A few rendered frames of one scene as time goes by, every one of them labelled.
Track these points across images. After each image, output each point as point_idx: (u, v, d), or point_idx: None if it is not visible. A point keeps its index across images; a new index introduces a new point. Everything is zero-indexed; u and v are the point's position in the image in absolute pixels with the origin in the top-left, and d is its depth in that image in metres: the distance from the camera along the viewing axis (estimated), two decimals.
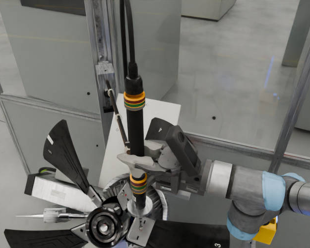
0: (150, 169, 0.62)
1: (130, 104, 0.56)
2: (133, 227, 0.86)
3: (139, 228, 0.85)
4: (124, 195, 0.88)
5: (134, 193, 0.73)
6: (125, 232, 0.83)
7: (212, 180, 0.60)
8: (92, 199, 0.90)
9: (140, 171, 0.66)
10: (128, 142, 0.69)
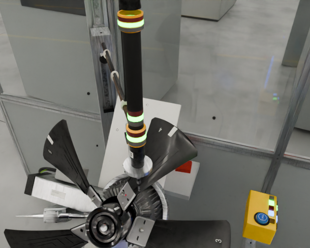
0: None
1: (125, 22, 0.47)
2: (133, 228, 0.87)
3: (141, 228, 0.87)
4: (124, 195, 0.88)
5: (131, 146, 0.63)
6: (125, 232, 0.83)
7: None
8: (92, 199, 0.90)
9: None
10: None
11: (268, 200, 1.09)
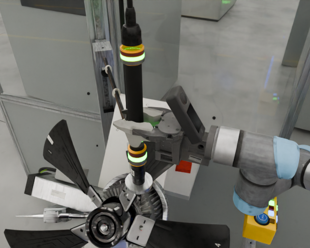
0: (149, 135, 0.56)
1: (127, 57, 0.50)
2: None
3: None
4: (140, 229, 0.86)
5: (132, 165, 0.67)
6: None
7: (218, 145, 0.54)
8: (125, 196, 0.87)
9: (139, 139, 0.60)
10: (125, 110, 0.63)
11: None
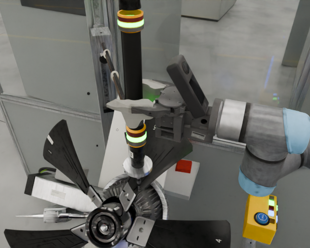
0: (151, 110, 0.51)
1: (125, 22, 0.47)
2: None
3: None
4: (141, 230, 0.87)
5: (131, 146, 0.63)
6: None
7: (223, 118, 0.50)
8: (125, 196, 0.87)
9: (138, 118, 0.55)
10: None
11: (268, 200, 1.09)
